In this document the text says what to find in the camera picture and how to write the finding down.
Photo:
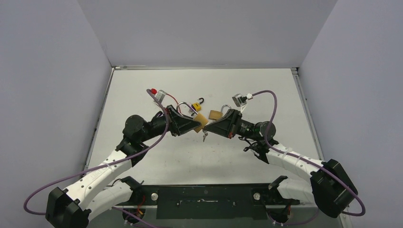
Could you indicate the red cable lock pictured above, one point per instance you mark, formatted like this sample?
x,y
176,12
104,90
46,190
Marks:
x,y
176,101

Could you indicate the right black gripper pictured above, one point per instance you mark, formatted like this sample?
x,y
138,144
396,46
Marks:
x,y
233,123

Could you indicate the yellow black padlock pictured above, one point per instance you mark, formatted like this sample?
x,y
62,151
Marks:
x,y
197,105

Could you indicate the brass padlock long shackle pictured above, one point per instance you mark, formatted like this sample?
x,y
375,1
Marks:
x,y
201,119

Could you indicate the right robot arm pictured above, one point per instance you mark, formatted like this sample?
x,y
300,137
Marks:
x,y
324,183

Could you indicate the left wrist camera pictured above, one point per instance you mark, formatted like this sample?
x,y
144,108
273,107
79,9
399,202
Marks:
x,y
159,94

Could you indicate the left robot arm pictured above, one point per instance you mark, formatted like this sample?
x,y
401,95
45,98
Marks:
x,y
79,203

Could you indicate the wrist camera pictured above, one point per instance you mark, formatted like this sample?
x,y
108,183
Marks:
x,y
241,101
159,94

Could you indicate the brass padlock short shackle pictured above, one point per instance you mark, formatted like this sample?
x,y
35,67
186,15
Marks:
x,y
215,115

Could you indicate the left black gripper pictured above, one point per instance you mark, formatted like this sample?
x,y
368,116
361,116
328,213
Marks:
x,y
179,124

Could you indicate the keys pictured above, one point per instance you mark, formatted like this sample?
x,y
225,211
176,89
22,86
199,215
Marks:
x,y
205,134

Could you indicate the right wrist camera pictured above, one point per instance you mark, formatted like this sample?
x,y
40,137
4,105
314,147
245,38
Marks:
x,y
241,101

